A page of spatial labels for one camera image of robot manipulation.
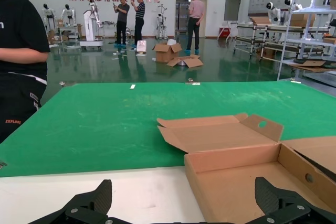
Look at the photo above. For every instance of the white paper bag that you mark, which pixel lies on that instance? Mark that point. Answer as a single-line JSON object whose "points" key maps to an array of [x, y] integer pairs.
{"points": [[141, 46]]}

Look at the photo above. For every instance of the white pipe shelf rack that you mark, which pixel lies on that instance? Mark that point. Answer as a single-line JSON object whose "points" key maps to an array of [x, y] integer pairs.
{"points": [[312, 7]]}

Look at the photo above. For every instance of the man in striped polo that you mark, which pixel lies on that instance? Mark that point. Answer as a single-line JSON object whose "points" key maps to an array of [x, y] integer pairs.
{"points": [[140, 14]]}

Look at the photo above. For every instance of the red box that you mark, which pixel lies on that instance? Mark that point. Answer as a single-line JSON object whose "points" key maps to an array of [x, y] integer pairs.
{"points": [[224, 32]]}

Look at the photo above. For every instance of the person in black shirt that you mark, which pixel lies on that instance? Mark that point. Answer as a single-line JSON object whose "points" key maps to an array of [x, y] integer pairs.
{"points": [[18, 51]]}

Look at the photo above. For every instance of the white foam packing piece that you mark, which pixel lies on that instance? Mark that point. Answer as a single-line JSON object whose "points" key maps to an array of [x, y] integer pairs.
{"points": [[171, 42]]}

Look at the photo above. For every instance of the white label strip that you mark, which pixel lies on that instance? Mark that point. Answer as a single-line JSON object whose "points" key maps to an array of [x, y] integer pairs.
{"points": [[132, 86]]}

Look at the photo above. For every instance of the man in pink shirt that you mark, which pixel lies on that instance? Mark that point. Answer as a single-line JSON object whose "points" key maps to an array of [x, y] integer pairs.
{"points": [[195, 11]]}

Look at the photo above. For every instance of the white round-head robot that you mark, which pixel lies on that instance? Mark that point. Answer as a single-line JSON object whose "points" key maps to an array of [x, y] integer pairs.
{"points": [[274, 11], [290, 1]]}

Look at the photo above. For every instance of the open doorway frame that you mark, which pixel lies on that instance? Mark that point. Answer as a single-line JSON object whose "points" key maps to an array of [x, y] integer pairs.
{"points": [[176, 16]]}

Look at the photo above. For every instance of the white humanoid robot on frame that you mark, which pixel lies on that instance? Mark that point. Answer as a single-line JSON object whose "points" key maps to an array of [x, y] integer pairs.
{"points": [[160, 23]]}

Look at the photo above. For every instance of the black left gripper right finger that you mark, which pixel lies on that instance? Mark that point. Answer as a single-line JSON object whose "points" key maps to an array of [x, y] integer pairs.
{"points": [[267, 197]]}

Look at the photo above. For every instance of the empty open cardboard box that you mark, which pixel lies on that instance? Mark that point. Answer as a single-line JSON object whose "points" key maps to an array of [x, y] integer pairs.
{"points": [[223, 140]]}

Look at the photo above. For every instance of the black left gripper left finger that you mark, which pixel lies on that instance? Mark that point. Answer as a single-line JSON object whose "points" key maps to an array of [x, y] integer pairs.
{"points": [[101, 197]]}

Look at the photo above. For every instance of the white humanoid robot black head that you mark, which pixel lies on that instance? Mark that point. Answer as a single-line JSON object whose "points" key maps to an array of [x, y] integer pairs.
{"points": [[48, 14], [68, 13]]}

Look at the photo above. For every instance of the flat open carton on floor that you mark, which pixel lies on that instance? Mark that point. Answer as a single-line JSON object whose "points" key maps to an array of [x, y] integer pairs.
{"points": [[193, 62]]}

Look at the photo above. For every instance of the brown cartons on rack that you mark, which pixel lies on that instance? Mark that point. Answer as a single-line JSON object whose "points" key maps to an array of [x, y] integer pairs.
{"points": [[299, 20]]}

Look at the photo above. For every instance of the grey display board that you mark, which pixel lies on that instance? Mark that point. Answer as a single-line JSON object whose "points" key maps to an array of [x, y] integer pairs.
{"points": [[232, 9]]}

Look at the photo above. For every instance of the white robot on pedestal stand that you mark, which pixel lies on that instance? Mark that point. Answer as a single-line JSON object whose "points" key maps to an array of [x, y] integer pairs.
{"points": [[89, 27]]}

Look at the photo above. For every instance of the pipe frame workbench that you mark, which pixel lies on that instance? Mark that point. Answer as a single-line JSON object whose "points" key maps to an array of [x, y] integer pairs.
{"points": [[252, 27]]}

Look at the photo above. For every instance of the green felt table mat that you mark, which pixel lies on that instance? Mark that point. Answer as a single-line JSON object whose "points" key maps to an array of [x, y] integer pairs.
{"points": [[105, 119]]}

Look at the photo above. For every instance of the flattened cardboard sheets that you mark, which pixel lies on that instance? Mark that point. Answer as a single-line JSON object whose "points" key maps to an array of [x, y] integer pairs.
{"points": [[309, 64]]}

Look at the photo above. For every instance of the metal table clamp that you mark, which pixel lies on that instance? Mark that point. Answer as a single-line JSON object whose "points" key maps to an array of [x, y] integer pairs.
{"points": [[295, 81], [193, 83], [2, 165], [63, 83]]}

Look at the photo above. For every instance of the open brown carton on floor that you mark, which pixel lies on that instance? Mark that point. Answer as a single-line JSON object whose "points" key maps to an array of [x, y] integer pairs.
{"points": [[164, 54]]}

